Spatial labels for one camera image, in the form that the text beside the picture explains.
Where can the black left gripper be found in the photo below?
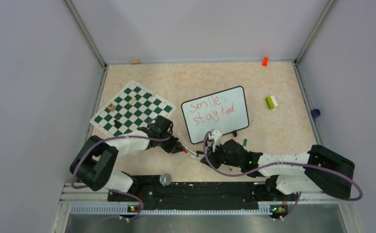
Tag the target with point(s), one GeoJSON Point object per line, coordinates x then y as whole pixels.
{"type": "Point", "coordinates": [174, 146]}

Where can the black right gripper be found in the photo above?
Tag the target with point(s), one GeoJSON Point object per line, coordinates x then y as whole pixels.
{"type": "Point", "coordinates": [211, 156]}

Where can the white whiteboard black frame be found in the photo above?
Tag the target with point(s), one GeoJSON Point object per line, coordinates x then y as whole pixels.
{"type": "Point", "coordinates": [225, 111]}

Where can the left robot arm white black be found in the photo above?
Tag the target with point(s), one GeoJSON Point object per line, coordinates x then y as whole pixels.
{"type": "Point", "coordinates": [94, 164]}

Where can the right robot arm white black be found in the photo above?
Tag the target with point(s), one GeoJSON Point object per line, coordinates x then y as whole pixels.
{"type": "Point", "coordinates": [317, 170]}

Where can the blue cap whiteboard marker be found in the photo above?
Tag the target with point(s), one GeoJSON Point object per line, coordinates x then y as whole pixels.
{"type": "Point", "coordinates": [191, 151]}

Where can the grey round knob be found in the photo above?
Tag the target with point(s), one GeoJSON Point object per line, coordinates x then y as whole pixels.
{"type": "Point", "coordinates": [165, 179]}

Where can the green white chess mat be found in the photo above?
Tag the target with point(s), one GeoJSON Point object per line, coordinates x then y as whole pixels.
{"type": "Point", "coordinates": [131, 116]}

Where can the black chess piece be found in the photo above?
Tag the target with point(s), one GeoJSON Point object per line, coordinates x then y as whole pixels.
{"type": "Point", "coordinates": [117, 124]}

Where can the brown chess piece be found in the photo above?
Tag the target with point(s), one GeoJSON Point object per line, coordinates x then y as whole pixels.
{"type": "Point", "coordinates": [111, 107]}

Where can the green and white brick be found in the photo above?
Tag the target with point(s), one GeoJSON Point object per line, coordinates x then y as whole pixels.
{"type": "Point", "coordinates": [271, 102]}

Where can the wooden block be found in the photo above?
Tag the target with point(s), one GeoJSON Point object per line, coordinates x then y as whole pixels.
{"type": "Point", "coordinates": [135, 62]}

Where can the orange block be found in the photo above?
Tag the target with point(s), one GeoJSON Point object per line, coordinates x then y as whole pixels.
{"type": "Point", "coordinates": [265, 61]}

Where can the purple block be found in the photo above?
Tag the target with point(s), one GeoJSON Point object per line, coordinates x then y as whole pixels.
{"type": "Point", "coordinates": [315, 113]}

